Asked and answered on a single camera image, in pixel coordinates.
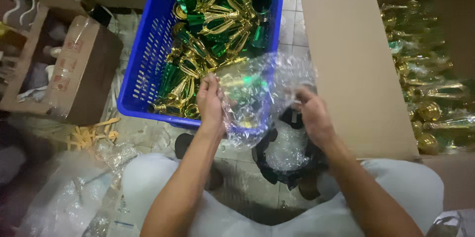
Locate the person's white shorts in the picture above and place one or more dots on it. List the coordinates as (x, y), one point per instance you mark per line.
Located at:
(282, 211)

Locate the large brown cardboard box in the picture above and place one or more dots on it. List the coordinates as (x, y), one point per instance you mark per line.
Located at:
(356, 70)

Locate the pile of bagged trophies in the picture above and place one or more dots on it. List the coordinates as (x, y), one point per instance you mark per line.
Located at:
(426, 77)

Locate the black basket of plastic bags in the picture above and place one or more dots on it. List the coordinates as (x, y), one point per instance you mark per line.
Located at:
(287, 151)

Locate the person's right hand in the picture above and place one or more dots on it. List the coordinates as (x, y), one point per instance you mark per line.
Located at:
(315, 116)

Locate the green and gold trophy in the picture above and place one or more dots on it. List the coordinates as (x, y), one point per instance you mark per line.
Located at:
(243, 83)

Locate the clear plastic bag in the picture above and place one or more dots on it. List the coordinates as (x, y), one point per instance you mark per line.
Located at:
(261, 98)

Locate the heap of green gold trophies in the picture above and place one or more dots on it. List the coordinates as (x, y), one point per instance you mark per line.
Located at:
(213, 33)

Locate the heap of yellow plastic pieces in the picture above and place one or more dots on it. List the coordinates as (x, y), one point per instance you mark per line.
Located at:
(91, 135)

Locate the small brown cardboard carton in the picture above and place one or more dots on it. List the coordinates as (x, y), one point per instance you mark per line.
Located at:
(79, 70)

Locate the person's left fingers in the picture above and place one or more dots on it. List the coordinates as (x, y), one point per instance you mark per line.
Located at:
(212, 83)

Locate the blue plastic crate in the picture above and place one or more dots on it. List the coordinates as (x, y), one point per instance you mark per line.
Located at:
(148, 62)

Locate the person's right fingers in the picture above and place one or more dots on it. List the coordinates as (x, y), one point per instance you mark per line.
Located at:
(301, 98)

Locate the person's left hand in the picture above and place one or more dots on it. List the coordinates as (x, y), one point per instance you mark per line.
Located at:
(210, 105)

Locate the person's dark sandal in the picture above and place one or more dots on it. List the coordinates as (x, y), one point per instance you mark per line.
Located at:
(308, 188)
(185, 144)

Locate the pile of clear plastic wrap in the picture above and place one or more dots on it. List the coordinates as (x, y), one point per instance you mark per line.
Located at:
(74, 192)

